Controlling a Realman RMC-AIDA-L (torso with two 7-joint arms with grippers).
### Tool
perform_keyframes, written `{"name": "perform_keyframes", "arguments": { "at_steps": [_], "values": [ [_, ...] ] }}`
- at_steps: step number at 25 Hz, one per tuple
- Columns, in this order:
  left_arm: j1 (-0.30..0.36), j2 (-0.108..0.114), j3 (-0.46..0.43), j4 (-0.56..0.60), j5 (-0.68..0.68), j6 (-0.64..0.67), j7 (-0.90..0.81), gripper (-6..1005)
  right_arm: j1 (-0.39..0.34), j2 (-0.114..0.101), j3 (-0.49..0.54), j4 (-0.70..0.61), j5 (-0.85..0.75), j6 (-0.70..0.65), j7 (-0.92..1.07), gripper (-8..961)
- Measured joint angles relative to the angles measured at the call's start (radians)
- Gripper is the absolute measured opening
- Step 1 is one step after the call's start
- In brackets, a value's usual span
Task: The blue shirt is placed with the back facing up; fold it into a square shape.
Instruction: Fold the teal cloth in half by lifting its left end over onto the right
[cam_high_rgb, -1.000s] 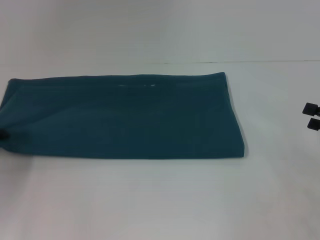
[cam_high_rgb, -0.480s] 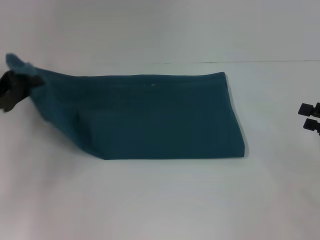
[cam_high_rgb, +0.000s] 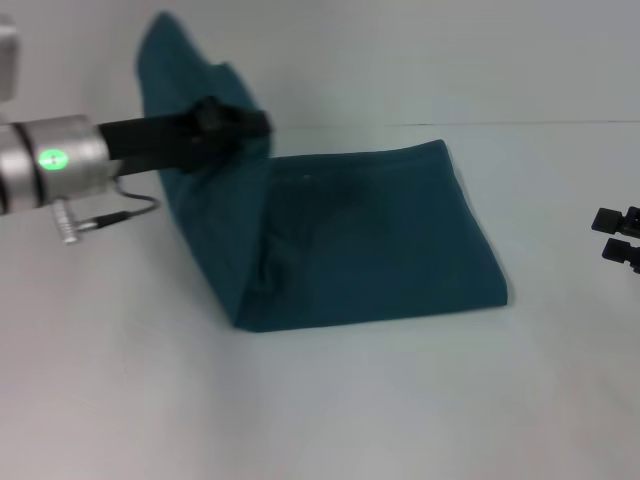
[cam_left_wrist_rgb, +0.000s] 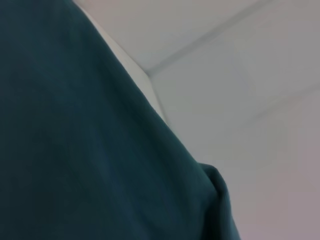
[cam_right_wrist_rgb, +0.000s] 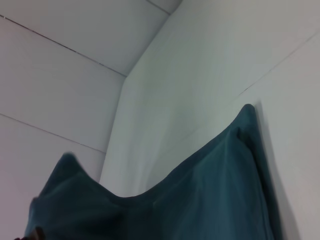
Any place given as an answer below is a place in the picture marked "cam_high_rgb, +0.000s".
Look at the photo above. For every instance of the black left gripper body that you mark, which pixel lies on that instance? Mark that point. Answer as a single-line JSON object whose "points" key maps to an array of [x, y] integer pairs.
{"points": [[150, 140]]}

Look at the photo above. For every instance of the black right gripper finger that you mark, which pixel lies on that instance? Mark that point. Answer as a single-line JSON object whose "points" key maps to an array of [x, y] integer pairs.
{"points": [[612, 220], [622, 252]]}

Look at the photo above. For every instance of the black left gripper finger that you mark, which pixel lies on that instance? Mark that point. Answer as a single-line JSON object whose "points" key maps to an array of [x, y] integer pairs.
{"points": [[230, 122]]}

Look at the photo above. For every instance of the teal blue t-shirt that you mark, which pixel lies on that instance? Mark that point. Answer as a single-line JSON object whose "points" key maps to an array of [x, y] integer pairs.
{"points": [[350, 240]]}

